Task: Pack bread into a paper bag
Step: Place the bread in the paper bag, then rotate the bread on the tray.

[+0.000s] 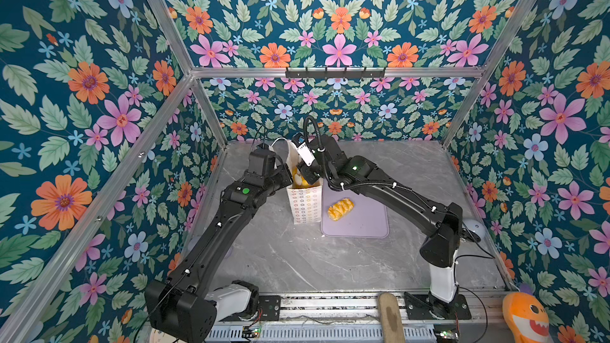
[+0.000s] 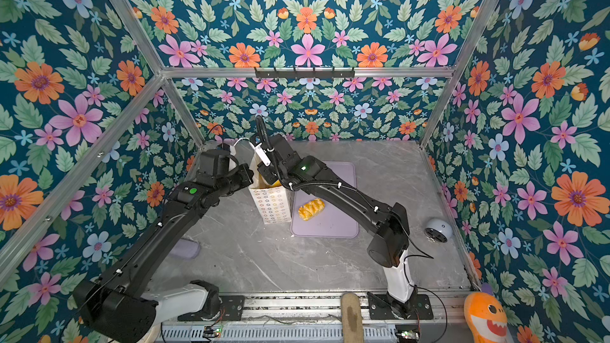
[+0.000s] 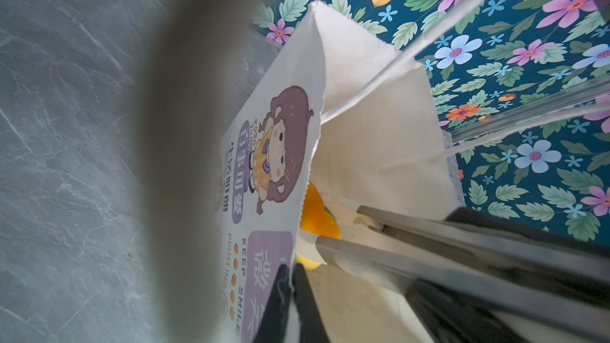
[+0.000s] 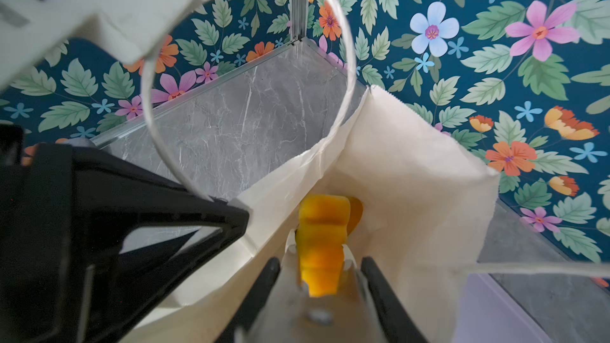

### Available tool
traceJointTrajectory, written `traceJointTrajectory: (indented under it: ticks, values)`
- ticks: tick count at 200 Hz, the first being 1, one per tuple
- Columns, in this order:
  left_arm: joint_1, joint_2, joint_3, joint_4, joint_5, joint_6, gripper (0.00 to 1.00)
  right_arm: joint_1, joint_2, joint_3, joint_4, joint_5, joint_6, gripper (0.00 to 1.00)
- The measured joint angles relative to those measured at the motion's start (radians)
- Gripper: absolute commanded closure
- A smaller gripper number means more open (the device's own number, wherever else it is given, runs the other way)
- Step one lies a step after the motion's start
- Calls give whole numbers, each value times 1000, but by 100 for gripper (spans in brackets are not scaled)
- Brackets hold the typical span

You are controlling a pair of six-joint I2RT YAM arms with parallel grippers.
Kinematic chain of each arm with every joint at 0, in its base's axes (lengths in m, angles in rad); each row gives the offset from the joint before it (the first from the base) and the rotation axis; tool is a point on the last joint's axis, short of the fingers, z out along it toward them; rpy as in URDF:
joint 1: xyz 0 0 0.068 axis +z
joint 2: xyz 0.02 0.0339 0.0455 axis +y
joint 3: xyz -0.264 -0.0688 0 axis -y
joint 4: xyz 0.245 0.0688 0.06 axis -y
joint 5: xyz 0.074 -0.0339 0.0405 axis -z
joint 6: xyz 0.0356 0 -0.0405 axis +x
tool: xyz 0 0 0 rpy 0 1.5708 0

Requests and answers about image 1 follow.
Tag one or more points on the lilac rectangular tray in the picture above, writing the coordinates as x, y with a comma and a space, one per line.
368, 219

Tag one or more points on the orange shark plush toy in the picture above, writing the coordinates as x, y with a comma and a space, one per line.
526, 317

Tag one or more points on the lilac flat pad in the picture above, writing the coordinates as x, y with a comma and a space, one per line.
193, 245

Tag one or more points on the white paper gift bag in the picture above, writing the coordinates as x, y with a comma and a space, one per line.
305, 204

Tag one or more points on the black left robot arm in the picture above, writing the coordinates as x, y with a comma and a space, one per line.
184, 305

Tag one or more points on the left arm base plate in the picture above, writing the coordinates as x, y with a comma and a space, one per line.
268, 309

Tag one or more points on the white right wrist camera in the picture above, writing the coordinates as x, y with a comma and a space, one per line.
301, 147

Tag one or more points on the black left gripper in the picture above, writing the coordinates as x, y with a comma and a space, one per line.
285, 174

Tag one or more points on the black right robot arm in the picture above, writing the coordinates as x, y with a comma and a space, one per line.
322, 158

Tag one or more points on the rectangular loaf bread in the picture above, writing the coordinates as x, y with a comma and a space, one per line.
298, 181

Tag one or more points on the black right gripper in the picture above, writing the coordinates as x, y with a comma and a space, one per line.
309, 172

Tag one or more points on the black wall hook rail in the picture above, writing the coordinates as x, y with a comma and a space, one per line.
335, 73

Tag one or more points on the wooden handle brush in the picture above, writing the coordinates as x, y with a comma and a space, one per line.
390, 318

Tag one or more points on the braided golden bread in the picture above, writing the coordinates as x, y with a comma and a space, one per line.
340, 209

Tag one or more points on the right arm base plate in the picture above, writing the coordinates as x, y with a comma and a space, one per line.
427, 307

